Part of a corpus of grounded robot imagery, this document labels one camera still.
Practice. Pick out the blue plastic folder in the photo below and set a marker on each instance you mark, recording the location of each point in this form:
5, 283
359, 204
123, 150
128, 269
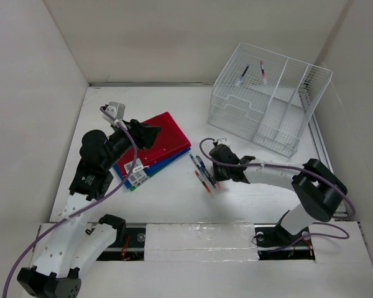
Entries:
152, 170

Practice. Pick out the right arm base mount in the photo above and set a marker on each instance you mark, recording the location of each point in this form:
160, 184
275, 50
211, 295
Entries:
275, 243

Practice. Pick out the white wire mesh organizer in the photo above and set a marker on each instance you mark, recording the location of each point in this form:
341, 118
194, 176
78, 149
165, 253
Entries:
272, 116

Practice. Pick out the dark blue clip pen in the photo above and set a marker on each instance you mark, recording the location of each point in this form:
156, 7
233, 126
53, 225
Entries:
205, 171

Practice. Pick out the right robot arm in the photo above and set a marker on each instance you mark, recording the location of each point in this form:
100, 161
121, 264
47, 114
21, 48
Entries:
319, 191

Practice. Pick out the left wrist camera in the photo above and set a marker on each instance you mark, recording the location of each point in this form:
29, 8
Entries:
115, 109

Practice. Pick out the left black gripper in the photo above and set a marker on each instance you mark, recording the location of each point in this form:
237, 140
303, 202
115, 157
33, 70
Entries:
143, 135

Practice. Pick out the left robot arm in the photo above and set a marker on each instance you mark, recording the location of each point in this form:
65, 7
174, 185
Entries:
69, 253

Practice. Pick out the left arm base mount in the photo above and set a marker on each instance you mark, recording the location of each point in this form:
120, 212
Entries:
130, 240

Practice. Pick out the red plastic folder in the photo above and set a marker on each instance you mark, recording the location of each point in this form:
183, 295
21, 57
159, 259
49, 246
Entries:
170, 141

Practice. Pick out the teal cap gel pen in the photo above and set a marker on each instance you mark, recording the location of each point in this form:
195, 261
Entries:
194, 161

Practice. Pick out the blue cap gel pen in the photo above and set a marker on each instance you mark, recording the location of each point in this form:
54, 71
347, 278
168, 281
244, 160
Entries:
239, 81

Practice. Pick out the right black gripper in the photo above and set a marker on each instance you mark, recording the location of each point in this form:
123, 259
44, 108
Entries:
218, 176

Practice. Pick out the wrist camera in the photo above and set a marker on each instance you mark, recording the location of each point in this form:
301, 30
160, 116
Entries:
221, 141
115, 109

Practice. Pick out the aluminium rail right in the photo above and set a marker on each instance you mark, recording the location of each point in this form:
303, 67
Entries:
319, 142

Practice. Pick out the orange red gel pen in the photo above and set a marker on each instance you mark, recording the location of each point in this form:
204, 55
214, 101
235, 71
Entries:
202, 180

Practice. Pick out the dark red gel pen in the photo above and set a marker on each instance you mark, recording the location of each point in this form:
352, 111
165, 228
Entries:
264, 79

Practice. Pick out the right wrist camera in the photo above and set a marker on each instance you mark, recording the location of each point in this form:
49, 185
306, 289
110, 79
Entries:
221, 141

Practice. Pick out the green plastic folder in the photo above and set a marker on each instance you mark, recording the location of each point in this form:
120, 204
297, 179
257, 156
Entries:
137, 179

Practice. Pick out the white foam front block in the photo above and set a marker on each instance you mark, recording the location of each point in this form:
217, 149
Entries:
200, 242

